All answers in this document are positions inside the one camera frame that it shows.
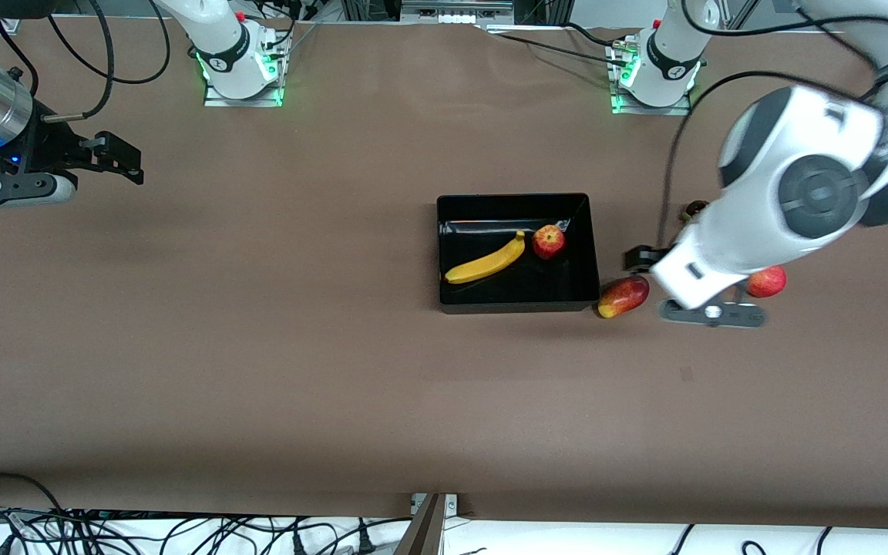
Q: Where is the red yellow apple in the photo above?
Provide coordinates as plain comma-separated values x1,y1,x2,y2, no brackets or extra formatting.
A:
531,224,567,261

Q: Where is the black plastic box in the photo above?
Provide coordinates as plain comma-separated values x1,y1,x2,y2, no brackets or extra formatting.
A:
436,192,602,316

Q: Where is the yellow banana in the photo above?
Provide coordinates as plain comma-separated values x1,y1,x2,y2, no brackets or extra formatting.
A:
444,229,528,285

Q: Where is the red yellow mango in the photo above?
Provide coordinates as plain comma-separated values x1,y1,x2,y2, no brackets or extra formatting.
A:
597,275,651,319

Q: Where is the red pomegranate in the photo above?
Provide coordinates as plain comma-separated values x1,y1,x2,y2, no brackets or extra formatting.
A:
745,264,789,300

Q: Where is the brown table cover sheet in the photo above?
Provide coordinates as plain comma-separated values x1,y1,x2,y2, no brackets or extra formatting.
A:
0,15,888,533

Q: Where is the black looped cable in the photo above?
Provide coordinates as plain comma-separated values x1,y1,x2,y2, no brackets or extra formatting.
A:
45,0,172,86

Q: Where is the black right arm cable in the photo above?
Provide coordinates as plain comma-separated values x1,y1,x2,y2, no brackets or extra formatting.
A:
0,17,41,97

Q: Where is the black cable with metal plug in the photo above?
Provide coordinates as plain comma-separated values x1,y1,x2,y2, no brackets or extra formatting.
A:
42,0,116,125

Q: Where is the aluminium arm base plate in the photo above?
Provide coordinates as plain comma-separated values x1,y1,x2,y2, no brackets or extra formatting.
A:
608,35,693,117
203,31,286,108

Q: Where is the long black table cable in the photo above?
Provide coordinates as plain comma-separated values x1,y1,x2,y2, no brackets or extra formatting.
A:
481,27,624,66

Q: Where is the short black table cable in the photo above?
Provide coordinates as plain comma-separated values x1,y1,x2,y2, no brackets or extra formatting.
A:
563,22,617,45

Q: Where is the silver post bracket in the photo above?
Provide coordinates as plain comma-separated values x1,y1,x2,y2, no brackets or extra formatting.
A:
410,493,459,516

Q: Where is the silver metal rail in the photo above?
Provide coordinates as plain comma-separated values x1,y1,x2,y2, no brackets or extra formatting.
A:
401,0,515,25

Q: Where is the black arched floor cable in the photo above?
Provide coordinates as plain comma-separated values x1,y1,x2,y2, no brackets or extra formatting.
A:
0,471,69,516

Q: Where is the dark grey frame post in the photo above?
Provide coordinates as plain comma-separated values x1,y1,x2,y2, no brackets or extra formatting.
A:
393,493,446,555

